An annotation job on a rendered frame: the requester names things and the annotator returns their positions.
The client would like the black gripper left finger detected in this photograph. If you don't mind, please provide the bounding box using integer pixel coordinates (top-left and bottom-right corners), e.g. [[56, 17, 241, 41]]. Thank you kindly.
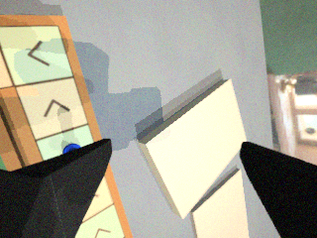
[[0, 139, 112, 238]]

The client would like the orange wooden board border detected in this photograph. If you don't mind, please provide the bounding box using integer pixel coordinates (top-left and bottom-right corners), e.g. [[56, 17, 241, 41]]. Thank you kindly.
[[0, 15, 133, 238]]

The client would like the blue pawn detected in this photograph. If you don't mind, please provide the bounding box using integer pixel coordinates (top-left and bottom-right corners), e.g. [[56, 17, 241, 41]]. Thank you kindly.
[[62, 144, 81, 154]]

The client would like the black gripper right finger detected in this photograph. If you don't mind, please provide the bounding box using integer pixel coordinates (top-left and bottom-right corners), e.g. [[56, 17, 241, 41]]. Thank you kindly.
[[239, 142, 317, 238]]

